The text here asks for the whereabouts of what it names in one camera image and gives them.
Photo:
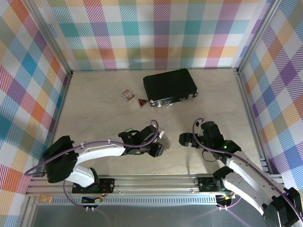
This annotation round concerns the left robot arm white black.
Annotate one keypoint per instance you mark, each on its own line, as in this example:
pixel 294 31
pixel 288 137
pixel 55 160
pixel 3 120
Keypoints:
pixel 99 150

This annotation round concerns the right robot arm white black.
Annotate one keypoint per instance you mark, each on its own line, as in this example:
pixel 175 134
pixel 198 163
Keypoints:
pixel 243 184

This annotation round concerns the red black triangle piece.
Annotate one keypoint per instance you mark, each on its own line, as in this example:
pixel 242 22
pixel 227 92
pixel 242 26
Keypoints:
pixel 142 102

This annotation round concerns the small printed card box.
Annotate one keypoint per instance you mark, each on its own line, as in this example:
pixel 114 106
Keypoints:
pixel 128 95

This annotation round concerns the black briefcase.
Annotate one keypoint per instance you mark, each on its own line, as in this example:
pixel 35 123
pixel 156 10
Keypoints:
pixel 169 85

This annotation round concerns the grey metal sheet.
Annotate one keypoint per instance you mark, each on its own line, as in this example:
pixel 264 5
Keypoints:
pixel 154 217

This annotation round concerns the orange printed tag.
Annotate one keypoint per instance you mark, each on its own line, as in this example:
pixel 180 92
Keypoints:
pixel 45 198

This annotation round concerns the aluminium frame rail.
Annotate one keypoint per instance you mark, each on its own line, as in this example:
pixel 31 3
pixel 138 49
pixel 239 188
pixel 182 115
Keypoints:
pixel 154 184

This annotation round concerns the aluminium side rail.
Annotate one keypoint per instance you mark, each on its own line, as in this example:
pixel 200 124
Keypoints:
pixel 251 118
pixel 63 99

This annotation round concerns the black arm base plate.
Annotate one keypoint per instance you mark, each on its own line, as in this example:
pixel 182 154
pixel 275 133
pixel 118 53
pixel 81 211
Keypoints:
pixel 106 185
pixel 206 184

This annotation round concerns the aluminium frame post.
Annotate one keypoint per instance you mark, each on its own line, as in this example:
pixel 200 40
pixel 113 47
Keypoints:
pixel 257 35
pixel 49 35

